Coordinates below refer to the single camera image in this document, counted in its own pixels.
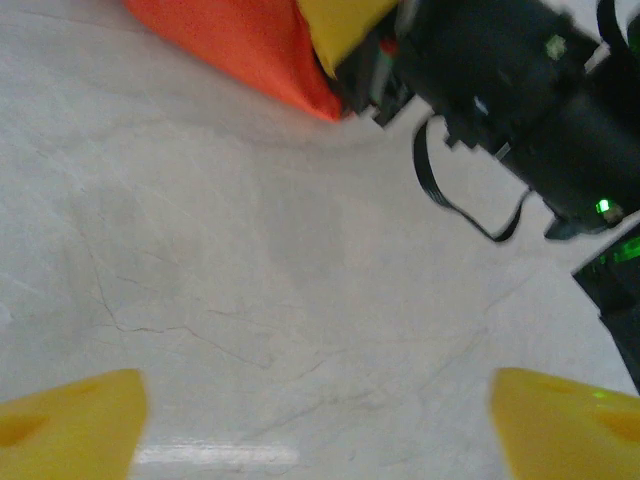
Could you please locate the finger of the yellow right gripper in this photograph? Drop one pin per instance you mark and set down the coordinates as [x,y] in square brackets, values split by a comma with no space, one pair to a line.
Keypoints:
[345,25]

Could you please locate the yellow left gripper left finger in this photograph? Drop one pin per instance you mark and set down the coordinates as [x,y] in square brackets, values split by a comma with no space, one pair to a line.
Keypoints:
[65,430]

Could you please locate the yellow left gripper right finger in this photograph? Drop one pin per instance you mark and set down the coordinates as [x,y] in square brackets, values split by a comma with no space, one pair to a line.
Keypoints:
[565,430]

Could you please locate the orange t-shirt with cartoon print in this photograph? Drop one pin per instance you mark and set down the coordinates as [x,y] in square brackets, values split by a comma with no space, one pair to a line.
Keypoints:
[240,45]

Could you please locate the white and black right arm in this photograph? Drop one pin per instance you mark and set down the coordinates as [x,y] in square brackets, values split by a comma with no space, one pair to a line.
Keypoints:
[620,310]

